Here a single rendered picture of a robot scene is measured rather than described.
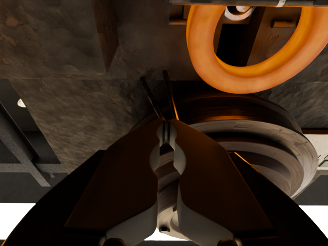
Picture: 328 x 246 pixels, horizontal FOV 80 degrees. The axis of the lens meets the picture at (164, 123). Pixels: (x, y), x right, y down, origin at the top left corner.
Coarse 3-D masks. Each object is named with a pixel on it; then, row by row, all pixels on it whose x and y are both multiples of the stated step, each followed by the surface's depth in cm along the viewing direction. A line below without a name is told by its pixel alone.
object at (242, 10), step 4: (228, 8) 32; (232, 8) 32; (236, 8) 31; (240, 8) 31; (244, 8) 31; (248, 8) 31; (232, 12) 32; (236, 12) 32; (240, 12) 31; (244, 12) 32
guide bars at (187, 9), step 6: (186, 6) 29; (186, 12) 29; (174, 18) 30; (180, 18) 30; (186, 18) 30; (174, 24) 30; (180, 24) 30; (186, 24) 30; (270, 24) 31; (276, 24) 30; (282, 24) 30; (288, 24) 30
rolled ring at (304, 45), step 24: (192, 24) 24; (216, 24) 24; (312, 24) 24; (192, 48) 26; (288, 48) 28; (312, 48) 26; (216, 72) 29; (240, 72) 30; (264, 72) 29; (288, 72) 29
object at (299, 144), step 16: (192, 112) 37; (208, 112) 36; (224, 112) 35; (240, 112) 36; (256, 112) 36; (272, 112) 39; (208, 128) 34; (224, 128) 34; (240, 128) 34; (256, 128) 34; (272, 128) 34; (288, 128) 34; (288, 144) 37; (304, 144) 37; (304, 160) 41; (304, 176) 45
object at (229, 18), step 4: (252, 8) 33; (228, 12) 33; (248, 12) 33; (252, 12) 33; (224, 16) 34; (228, 16) 33; (232, 16) 33; (236, 16) 33; (240, 16) 33; (244, 16) 33; (248, 16) 34; (224, 20) 34; (228, 20) 34; (232, 20) 34; (236, 20) 34; (240, 20) 34; (244, 20) 34; (248, 20) 34
